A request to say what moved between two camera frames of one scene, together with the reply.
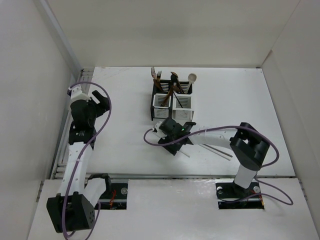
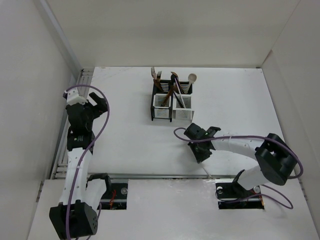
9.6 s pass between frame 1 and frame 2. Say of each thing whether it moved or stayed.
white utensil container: stayed
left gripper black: stayed
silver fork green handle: stayed
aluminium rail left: stayed
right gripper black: moved
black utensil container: stayed
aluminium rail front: stayed
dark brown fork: moved
